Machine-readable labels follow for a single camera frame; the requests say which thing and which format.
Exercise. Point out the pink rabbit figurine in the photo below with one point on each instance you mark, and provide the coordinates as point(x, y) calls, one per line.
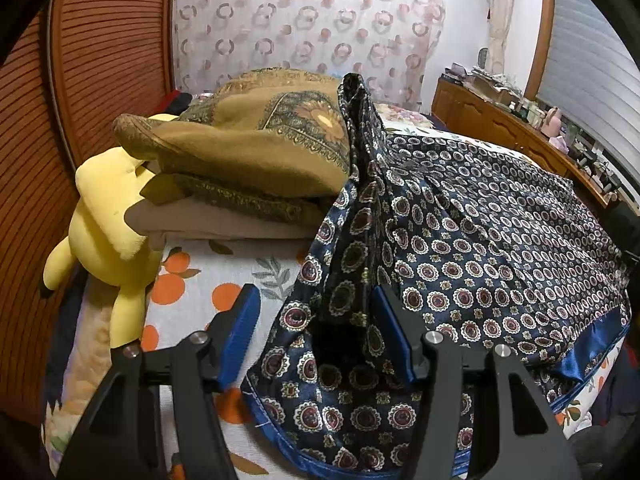
point(551, 126)

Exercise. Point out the floral beige blanket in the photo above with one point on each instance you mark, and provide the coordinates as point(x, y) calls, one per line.
point(394, 113)

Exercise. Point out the patterned sheer curtain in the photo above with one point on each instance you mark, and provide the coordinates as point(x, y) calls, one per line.
point(387, 41)

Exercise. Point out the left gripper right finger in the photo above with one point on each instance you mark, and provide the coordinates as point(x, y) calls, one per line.
point(515, 435)

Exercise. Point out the wooden louvered wardrobe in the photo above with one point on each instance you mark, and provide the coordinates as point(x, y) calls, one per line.
point(68, 68)

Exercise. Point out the folded brown patterned blanket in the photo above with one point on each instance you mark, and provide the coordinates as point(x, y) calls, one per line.
point(271, 143)

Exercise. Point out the navy patterned silk garment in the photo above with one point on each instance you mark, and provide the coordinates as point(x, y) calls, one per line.
point(476, 243)

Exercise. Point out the wooden dresser cabinet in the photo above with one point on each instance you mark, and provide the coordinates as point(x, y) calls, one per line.
point(463, 112)

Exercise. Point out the clutter pile on dresser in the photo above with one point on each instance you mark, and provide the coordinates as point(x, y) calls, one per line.
point(487, 87)

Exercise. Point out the yellow plush toy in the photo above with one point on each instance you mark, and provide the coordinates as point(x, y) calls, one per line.
point(102, 242)

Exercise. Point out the orange print white bedsheet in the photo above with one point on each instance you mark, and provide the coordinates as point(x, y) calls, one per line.
point(197, 280)

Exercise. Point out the window blind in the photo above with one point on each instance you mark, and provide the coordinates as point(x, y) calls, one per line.
point(592, 78)

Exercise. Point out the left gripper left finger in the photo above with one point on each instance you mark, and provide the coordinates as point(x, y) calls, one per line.
point(148, 396)

